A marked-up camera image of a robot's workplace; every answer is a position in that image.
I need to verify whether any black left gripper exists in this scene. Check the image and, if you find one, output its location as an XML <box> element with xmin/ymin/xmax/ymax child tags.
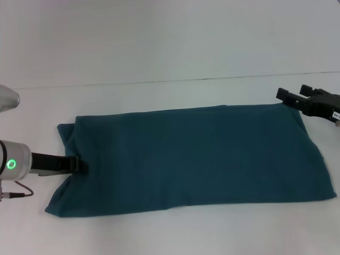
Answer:
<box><xmin>29</xmin><ymin>152</ymin><xmax>89</xmax><ymax>177</ymax></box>

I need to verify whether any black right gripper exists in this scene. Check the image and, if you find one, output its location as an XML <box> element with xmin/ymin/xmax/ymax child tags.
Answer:
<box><xmin>276</xmin><ymin>84</ymin><xmax>340</xmax><ymax>125</ymax></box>

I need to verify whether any teal printed t-shirt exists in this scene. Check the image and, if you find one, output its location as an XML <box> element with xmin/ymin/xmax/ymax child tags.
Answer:
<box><xmin>44</xmin><ymin>103</ymin><xmax>337</xmax><ymax>219</ymax></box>

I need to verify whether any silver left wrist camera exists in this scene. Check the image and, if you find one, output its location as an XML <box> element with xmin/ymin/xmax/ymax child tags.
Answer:
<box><xmin>0</xmin><ymin>84</ymin><xmax>21</xmax><ymax>114</ymax></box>

